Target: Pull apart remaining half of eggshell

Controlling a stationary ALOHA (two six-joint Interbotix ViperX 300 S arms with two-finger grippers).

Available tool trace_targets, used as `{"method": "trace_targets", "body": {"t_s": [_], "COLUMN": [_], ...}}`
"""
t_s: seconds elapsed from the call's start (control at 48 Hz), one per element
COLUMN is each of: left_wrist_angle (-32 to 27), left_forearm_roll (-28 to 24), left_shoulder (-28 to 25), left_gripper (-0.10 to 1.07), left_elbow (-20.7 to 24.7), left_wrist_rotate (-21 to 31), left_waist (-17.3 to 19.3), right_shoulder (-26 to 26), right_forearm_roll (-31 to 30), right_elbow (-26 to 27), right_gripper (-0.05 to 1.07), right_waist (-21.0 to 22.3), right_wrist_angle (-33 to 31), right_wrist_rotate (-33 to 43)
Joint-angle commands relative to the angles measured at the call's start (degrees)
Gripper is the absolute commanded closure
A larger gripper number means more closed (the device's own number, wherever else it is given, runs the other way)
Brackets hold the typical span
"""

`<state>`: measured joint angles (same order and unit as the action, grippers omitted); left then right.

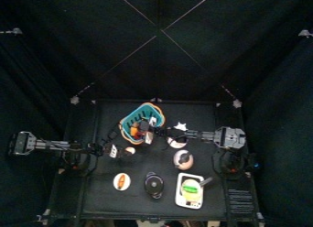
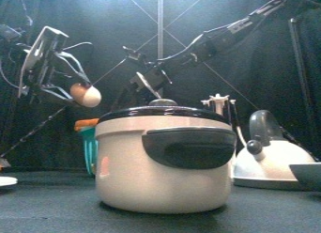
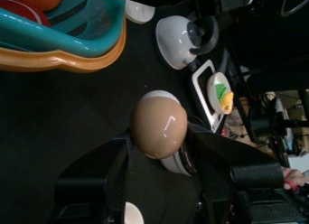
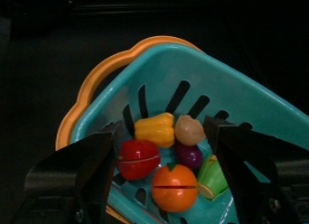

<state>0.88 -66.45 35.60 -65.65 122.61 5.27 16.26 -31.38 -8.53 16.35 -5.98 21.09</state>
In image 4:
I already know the teal plastic toy basket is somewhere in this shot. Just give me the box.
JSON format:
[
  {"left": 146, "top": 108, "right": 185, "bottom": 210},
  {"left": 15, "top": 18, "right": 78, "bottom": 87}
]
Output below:
[{"left": 70, "top": 42, "right": 309, "bottom": 224}]

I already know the green toy vegetable piece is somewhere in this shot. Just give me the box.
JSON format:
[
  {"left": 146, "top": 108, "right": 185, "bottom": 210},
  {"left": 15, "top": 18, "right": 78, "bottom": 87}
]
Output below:
[{"left": 196, "top": 154, "right": 231, "bottom": 201}]

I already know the orange toy orange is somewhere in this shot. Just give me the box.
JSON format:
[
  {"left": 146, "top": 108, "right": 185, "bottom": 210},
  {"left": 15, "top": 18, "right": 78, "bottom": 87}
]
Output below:
[{"left": 152, "top": 163, "right": 201, "bottom": 213}]

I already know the red toy tomato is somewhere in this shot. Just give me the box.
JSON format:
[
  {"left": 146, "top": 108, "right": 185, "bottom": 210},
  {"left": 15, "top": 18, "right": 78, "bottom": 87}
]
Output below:
[{"left": 117, "top": 138, "right": 162, "bottom": 182}]

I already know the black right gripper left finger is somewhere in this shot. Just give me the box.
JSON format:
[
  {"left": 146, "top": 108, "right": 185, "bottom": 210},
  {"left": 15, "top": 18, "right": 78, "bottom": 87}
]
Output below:
[{"left": 11, "top": 120, "right": 128, "bottom": 224}]

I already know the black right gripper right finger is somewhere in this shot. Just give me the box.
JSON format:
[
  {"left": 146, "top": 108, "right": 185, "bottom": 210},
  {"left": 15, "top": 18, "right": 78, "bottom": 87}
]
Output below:
[{"left": 203, "top": 115, "right": 309, "bottom": 224}]

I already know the yellow toy bell pepper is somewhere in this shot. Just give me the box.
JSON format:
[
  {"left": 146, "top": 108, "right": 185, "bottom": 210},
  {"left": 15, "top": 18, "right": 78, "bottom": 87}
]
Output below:
[{"left": 133, "top": 112, "right": 177, "bottom": 149}]

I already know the purple toy eggplant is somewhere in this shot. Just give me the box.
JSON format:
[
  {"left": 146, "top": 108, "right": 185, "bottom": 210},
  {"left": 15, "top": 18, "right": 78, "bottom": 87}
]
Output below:
[{"left": 176, "top": 143, "right": 205, "bottom": 172}]

